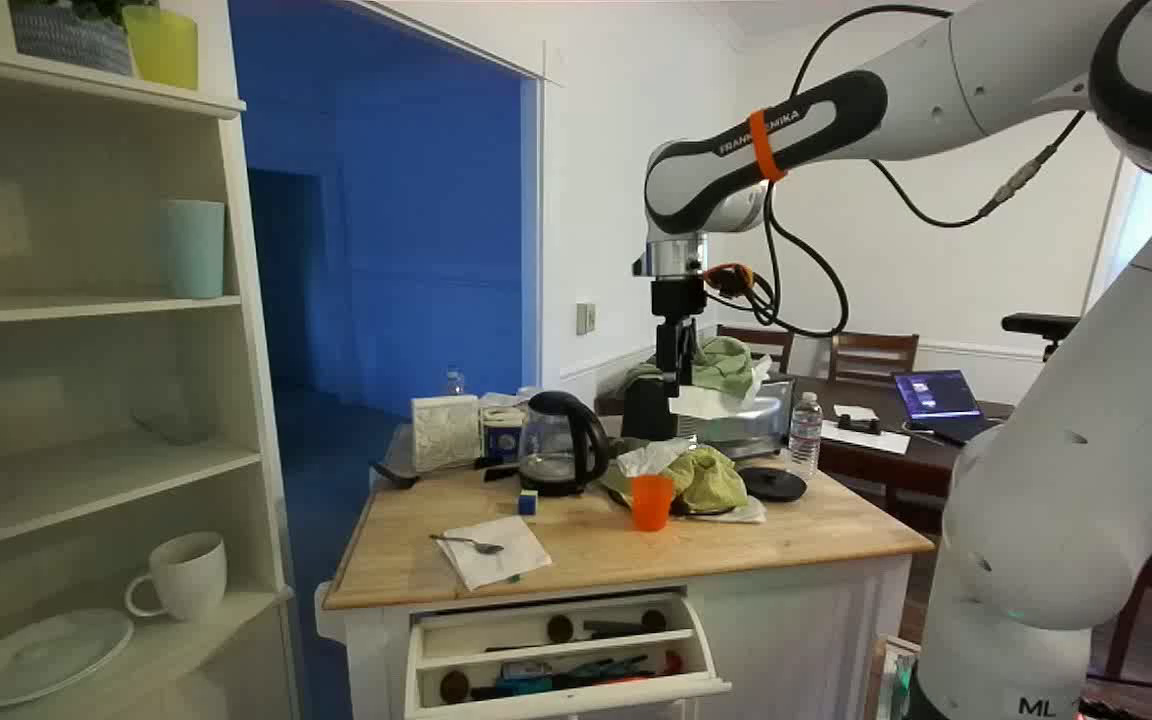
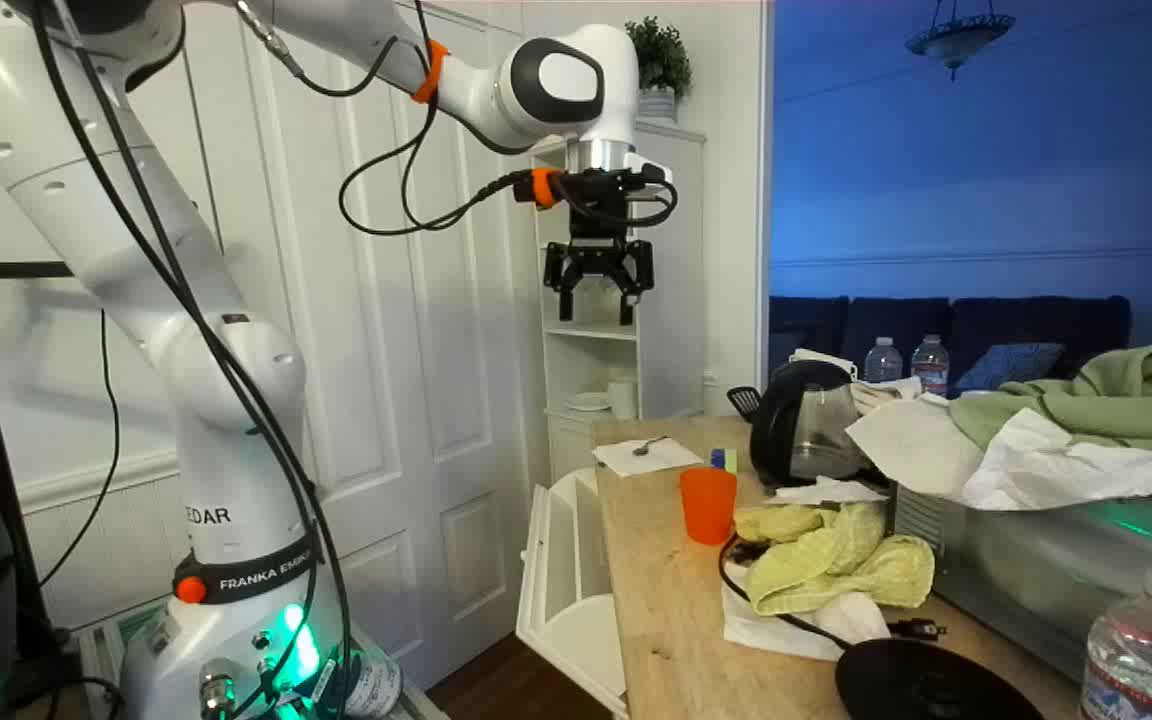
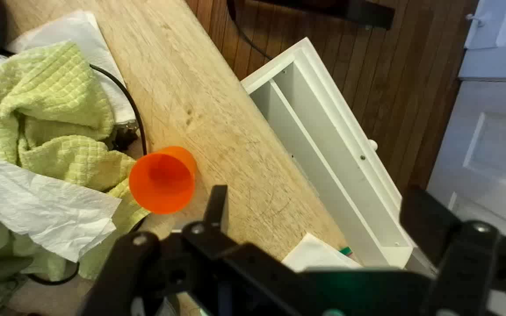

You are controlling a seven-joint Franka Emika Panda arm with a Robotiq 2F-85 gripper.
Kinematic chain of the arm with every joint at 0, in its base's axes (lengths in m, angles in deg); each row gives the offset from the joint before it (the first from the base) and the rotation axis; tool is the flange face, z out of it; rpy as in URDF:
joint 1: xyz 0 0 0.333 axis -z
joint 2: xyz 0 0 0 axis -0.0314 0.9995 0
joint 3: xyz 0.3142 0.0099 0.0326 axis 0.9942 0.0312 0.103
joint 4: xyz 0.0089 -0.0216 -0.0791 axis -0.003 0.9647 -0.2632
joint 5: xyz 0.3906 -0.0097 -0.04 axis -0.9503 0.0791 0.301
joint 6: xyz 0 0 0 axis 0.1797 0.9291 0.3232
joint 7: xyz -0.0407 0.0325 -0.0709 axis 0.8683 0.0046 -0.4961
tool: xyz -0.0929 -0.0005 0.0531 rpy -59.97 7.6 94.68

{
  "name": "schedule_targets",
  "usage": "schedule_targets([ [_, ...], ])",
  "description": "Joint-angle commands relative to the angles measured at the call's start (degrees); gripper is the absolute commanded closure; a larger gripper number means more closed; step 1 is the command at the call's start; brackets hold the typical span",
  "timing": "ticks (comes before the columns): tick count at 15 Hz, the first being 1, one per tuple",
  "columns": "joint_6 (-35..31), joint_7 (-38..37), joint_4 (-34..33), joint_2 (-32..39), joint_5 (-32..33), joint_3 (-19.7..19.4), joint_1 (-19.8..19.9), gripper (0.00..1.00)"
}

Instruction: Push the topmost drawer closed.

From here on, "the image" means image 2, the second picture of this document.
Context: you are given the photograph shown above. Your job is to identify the wooden-top kitchen island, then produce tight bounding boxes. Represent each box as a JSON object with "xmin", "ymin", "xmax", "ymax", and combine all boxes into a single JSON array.
[{"xmin": 593, "ymin": 410, "xmax": 1152, "ymax": 720}]

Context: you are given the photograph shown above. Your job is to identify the white open shelf unit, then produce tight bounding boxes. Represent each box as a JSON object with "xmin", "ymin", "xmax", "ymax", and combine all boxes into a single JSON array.
[{"xmin": 536, "ymin": 116, "xmax": 716, "ymax": 488}]

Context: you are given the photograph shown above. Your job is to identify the white cloth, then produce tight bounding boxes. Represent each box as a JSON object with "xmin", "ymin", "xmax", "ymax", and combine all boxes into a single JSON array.
[{"xmin": 845, "ymin": 388, "xmax": 1152, "ymax": 514}]

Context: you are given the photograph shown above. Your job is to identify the hanging ceiling lamp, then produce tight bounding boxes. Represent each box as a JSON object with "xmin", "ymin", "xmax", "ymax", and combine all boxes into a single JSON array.
[{"xmin": 903, "ymin": 0, "xmax": 1020, "ymax": 81}]

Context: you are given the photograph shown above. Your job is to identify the black round disc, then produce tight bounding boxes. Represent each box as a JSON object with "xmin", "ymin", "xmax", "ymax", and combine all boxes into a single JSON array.
[{"xmin": 834, "ymin": 637, "xmax": 1049, "ymax": 720}]

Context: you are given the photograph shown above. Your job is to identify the stacked white dishes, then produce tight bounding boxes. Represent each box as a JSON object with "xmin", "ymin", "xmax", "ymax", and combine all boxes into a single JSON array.
[{"xmin": 571, "ymin": 375, "xmax": 641, "ymax": 426}]

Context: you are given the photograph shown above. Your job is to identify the potted green plant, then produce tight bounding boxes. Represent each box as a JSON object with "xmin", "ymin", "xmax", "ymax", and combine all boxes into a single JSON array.
[{"xmin": 620, "ymin": 10, "xmax": 695, "ymax": 122}]

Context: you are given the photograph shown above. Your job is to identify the yellow-green towel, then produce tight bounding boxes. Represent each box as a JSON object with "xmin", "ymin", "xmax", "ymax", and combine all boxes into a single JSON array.
[{"xmin": 729, "ymin": 495, "xmax": 940, "ymax": 621}]

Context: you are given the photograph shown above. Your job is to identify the white panelled double door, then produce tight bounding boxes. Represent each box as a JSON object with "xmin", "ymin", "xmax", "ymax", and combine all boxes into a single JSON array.
[{"xmin": 185, "ymin": 0, "xmax": 543, "ymax": 691}]

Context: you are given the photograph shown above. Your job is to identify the orange plastic cup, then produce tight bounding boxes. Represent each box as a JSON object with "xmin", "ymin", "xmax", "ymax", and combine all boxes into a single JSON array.
[{"xmin": 677, "ymin": 464, "xmax": 744, "ymax": 548}]

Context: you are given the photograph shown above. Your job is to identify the light blue sofa pillow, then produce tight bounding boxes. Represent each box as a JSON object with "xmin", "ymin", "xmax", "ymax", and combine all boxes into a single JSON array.
[{"xmin": 951, "ymin": 341, "xmax": 1067, "ymax": 401}]

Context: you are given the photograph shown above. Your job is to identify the white paper napkin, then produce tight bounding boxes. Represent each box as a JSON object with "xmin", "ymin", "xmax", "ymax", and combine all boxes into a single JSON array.
[{"xmin": 587, "ymin": 432, "xmax": 710, "ymax": 481}]

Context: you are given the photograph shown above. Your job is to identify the black phone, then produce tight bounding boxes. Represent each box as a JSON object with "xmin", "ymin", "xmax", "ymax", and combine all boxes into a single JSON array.
[{"xmin": 723, "ymin": 378, "xmax": 773, "ymax": 426}]

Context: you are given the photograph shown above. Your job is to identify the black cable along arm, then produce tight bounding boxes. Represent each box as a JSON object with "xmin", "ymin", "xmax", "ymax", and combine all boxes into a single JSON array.
[{"xmin": 30, "ymin": 0, "xmax": 363, "ymax": 716}]

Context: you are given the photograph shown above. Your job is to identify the glass tank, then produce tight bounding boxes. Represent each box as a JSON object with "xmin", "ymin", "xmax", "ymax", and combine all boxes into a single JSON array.
[{"xmin": 889, "ymin": 474, "xmax": 1152, "ymax": 687}]

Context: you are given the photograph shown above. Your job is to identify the clear water bottle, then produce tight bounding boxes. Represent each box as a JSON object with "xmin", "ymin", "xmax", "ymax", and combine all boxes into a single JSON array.
[
  {"xmin": 910, "ymin": 331, "xmax": 957, "ymax": 401},
  {"xmin": 860, "ymin": 331, "xmax": 910, "ymax": 388}
]

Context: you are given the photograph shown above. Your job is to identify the orange cable strap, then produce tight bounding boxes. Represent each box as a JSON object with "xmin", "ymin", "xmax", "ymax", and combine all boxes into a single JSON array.
[
  {"xmin": 411, "ymin": 37, "xmax": 458, "ymax": 108},
  {"xmin": 524, "ymin": 164, "xmax": 563, "ymax": 210}
]

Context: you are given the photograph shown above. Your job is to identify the green blanket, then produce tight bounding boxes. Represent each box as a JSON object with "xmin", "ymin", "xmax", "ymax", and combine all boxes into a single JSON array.
[{"xmin": 946, "ymin": 341, "xmax": 1152, "ymax": 456}]

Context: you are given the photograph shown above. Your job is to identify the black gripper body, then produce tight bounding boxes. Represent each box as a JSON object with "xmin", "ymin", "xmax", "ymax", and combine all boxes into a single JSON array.
[{"xmin": 558, "ymin": 164, "xmax": 656, "ymax": 268}]

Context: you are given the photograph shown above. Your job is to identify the black electric kettle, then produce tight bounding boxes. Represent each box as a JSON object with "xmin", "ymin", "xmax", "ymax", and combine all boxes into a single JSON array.
[{"xmin": 744, "ymin": 357, "xmax": 878, "ymax": 490}]

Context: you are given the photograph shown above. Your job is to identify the dark blue sofa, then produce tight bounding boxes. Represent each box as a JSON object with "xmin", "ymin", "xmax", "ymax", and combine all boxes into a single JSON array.
[{"xmin": 769, "ymin": 291, "xmax": 1135, "ymax": 392}]

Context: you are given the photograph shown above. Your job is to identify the white open drawer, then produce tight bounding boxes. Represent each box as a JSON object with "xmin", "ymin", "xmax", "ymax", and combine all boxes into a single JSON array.
[{"xmin": 511, "ymin": 464, "xmax": 637, "ymax": 720}]

